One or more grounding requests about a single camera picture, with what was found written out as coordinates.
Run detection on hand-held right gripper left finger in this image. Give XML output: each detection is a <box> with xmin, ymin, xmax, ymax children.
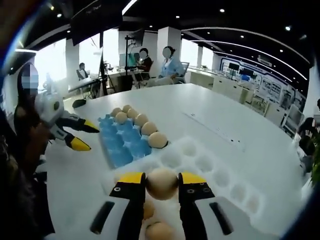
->
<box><xmin>46</xmin><ymin>171</ymin><xmax>147</xmax><ymax>240</ymax></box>

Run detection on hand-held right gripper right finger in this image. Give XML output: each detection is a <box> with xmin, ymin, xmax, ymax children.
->
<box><xmin>176</xmin><ymin>171</ymin><xmax>255</xmax><ymax>240</ymax></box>

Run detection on single brown egg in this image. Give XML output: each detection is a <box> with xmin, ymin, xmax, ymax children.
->
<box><xmin>145</xmin><ymin>167</ymin><xmax>179</xmax><ymax>201</ymax></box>

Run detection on blue egg tray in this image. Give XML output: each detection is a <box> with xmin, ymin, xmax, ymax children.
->
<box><xmin>96</xmin><ymin>113</ymin><xmax>171</xmax><ymax>170</ymax></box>

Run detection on white foam egg block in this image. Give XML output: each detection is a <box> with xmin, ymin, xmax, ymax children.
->
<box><xmin>99</xmin><ymin>136</ymin><xmax>268</xmax><ymax>240</ymax></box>

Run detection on black pouch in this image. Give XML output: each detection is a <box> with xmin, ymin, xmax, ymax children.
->
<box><xmin>71</xmin><ymin>99</ymin><xmax>88</xmax><ymax>109</ymax></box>

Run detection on white table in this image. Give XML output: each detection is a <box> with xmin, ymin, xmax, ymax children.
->
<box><xmin>42</xmin><ymin>83</ymin><xmax>312</xmax><ymax>240</ymax></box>

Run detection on person's head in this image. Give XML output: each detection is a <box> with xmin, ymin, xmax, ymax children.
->
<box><xmin>13</xmin><ymin>62</ymin><xmax>42</xmax><ymax>121</ymax></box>

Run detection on black side desk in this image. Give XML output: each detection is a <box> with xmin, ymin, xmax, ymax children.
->
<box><xmin>67</xmin><ymin>77</ymin><xmax>101</xmax><ymax>92</ymax></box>

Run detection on black tripod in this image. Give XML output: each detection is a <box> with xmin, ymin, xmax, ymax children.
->
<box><xmin>88</xmin><ymin>32</ymin><xmax>118</xmax><ymax>97</ymax></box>

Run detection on person's black printed shirt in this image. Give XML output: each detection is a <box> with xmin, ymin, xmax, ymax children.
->
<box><xmin>0</xmin><ymin>134</ymin><xmax>56</xmax><ymax>236</ymax></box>

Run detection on black pole stand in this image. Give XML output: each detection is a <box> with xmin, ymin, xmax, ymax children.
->
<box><xmin>124</xmin><ymin>29</ymin><xmax>145</xmax><ymax>88</ymax></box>

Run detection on white power strip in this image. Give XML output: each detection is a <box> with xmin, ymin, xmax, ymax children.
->
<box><xmin>182</xmin><ymin>111</ymin><xmax>247</xmax><ymax>152</ymax></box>

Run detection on teal screen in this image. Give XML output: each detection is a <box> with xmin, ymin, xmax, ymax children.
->
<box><xmin>126</xmin><ymin>52</ymin><xmax>141</xmax><ymax>67</ymax></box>

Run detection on black hanging screen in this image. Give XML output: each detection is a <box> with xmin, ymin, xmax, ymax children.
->
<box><xmin>69</xmin><ymin>8</ymin><xmax>124</xmax><ymax>47</ymax></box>

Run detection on white office chair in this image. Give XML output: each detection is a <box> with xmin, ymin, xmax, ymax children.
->
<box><xmin>174</xmin><ymin>61</ymin><xmax>190</xmax><ymax>85</ymax></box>

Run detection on row of white cabinets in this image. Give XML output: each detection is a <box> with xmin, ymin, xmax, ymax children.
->
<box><xmin>187</xmin><ymin>67</ymin><xmax>288</xmax><ymax>118</ymax></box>

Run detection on long ceiling light strip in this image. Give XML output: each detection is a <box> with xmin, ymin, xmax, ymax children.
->
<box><xmin>121</xmin><ymin>0</ymin><xmax>138</xmax><ymax>16</ymax></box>

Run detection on blue trimmed display shelves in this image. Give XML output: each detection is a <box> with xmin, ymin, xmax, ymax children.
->
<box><xmin>219</xmin><ymin>54</ymin><xmax>310</xmax><ymax>118</ymax></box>

